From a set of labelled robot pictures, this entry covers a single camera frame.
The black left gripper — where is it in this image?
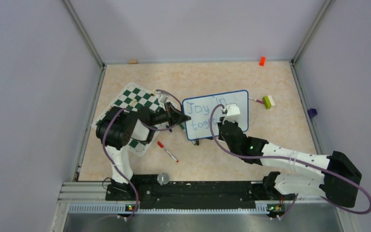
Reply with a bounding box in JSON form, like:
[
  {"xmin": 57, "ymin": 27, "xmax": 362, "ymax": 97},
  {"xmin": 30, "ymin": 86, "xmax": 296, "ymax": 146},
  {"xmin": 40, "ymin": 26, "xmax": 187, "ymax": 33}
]
[{"xmin": 148, "ymin": 102, "xmax": 191, "ymax": 128}]

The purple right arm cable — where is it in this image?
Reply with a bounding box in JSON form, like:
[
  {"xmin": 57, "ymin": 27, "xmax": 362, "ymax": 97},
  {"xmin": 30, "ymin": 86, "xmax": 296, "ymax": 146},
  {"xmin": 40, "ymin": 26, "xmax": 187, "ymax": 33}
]
[{"xmin": 209, "ymin": 104, "xmax": 371, "ymax": 219}]

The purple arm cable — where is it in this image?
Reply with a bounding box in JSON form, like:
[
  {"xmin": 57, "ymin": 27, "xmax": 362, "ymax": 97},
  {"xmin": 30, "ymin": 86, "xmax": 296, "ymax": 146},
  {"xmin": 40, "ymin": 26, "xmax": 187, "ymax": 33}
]
[
  {"xmin": 101, "ymin": 89, "xmax": 183, "ymax": 221},
  {"xmin": 209, "ymin": 104, "xmax": 371, "ymax": 219}
]

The red cap marker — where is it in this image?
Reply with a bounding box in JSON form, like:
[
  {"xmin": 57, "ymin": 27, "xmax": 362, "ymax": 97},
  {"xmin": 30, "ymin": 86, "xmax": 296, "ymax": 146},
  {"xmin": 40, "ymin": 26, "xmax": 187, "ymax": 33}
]
[{"xmin": 157, "ymin": 141, "xmax": 179, "ymax": 163}]

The grey round knob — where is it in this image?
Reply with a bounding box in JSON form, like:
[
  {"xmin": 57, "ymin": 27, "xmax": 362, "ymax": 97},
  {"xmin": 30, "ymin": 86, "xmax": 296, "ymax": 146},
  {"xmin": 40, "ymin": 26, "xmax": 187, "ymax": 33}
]
[{"xmin": 157, "ymin": 173, "xmax": 170, "ymax": 186}]

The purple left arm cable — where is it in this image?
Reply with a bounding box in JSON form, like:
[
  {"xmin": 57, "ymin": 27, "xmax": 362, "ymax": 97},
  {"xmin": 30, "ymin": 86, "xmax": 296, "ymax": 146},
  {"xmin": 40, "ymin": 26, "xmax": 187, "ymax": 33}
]
[{"xmin": 101, "ymin": 89, "xmax": 183, "ymax": 221}]

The purple cap marker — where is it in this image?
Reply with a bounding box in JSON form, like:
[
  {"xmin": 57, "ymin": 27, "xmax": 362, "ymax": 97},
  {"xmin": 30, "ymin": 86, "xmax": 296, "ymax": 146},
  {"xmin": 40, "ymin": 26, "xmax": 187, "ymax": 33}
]
[{"xmin": 248, "ymin": 97, "xmax": 265, "ymax": 104}]

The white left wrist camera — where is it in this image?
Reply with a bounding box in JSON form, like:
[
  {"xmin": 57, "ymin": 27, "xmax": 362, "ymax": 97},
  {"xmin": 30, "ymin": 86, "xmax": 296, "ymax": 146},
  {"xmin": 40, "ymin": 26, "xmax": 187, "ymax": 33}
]
[{"xmin": 156, "ymin": 91, "xmax": 169, "ymax": 104}]

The purple toy block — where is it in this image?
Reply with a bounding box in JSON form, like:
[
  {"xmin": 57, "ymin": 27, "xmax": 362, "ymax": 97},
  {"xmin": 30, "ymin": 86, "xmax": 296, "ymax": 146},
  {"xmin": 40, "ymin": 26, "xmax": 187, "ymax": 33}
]
[{"xmin": 307, "ymin": 108, "xmax": 318, "ymax": 118}]

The blue framed whiteboard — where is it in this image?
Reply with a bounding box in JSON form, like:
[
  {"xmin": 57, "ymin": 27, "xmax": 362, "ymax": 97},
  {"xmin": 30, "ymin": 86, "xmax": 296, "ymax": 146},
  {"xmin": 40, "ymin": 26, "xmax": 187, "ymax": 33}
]
[{"xmin": 182, "ymin": 89, "xmax": 249, "ymax": 140}]

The green white toy brick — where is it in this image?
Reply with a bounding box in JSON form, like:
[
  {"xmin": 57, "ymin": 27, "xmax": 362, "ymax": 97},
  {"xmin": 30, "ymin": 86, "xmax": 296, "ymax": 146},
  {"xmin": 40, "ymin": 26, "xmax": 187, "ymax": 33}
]
[{"xmin": 263, "ymin": 95, "xmax": 276, "ymax": 109}]

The light wooden chess piece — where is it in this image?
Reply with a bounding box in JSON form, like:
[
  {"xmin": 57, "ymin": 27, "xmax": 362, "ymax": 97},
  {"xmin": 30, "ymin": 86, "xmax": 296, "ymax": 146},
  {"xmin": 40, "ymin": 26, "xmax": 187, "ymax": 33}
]
[{"xmin": 130, "ymin": 99, "xmax": 137, "ymax": 107}]

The wooden cork piece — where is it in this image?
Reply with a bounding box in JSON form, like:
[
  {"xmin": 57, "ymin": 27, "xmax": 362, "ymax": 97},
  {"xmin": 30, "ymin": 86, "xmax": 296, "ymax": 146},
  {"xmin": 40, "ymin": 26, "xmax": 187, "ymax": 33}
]
[{"xmin": 128, "ymin": 59, "xmax": 139, "ymax": 64}]

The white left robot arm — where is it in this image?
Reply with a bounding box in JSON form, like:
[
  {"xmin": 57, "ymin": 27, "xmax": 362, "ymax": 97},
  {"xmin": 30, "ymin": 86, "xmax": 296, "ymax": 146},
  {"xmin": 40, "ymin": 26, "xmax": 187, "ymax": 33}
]
[{"xmin": 96, "ymin": 102, "xmax": 191, "ymax": 200}]

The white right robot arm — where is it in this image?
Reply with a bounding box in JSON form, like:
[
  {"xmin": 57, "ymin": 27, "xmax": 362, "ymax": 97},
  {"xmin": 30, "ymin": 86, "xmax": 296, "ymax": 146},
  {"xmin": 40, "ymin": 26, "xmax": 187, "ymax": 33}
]
[{"xmin": 218, "ymin": 121, "xmax": 362, "ymax": 208}]

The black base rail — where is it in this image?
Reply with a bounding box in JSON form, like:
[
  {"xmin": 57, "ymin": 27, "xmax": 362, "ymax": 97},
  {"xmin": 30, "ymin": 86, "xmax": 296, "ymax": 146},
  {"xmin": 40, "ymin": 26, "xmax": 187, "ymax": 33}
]
[{"xmin": 105, "ymin": 174, "xmax": 294, "ymax": 210}]

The orange toy block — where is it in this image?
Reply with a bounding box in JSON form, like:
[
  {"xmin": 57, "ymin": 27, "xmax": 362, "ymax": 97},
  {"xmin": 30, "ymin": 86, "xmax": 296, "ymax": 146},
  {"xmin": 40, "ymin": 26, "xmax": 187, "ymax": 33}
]
[{"xmin": 259, "ymin": 57, "xmax": 266, "ymax": 67}]

